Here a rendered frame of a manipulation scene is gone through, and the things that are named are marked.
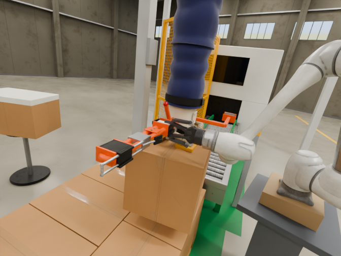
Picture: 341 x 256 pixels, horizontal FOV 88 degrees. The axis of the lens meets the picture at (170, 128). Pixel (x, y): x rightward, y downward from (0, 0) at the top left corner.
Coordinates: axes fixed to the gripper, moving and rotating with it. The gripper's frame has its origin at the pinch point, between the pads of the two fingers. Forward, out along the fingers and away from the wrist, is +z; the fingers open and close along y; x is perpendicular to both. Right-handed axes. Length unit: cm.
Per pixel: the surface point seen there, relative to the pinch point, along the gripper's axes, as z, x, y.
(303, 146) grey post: -163, 344, 91
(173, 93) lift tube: 3.3, 15.3, -14.7
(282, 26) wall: -112, 1171, -310
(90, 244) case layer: 23, -25, 66
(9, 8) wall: 1099, 502, -184
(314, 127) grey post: -167, 344, 48
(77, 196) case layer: 58, -4, 66
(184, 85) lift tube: -1.9, 15.6, -19.9
